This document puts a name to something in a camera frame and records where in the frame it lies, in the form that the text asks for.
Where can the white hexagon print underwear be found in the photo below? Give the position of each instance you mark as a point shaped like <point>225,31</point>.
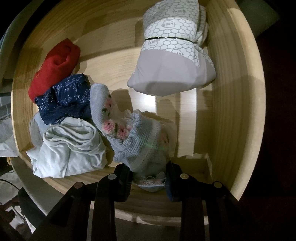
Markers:
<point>173,58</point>

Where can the light blue knitted floral sock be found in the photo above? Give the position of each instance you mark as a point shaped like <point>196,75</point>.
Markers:
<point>138,143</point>

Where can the navy floral underwear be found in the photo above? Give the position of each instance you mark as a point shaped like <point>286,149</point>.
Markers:
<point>64,97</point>

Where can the pale blue underwear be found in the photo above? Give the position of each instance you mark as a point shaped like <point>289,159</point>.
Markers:
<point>69,148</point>

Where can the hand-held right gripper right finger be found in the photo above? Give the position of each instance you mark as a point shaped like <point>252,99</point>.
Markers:
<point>170,191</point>

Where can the wooden drawer with grey front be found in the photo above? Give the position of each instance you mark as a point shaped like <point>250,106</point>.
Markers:
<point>120,69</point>

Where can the red underwear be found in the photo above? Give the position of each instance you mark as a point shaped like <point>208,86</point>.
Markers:
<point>53,67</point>

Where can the white floral cloth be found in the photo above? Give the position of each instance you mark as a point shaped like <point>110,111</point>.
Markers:
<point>8,139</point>

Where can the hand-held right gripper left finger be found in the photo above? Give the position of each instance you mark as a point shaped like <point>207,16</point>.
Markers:
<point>124,183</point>

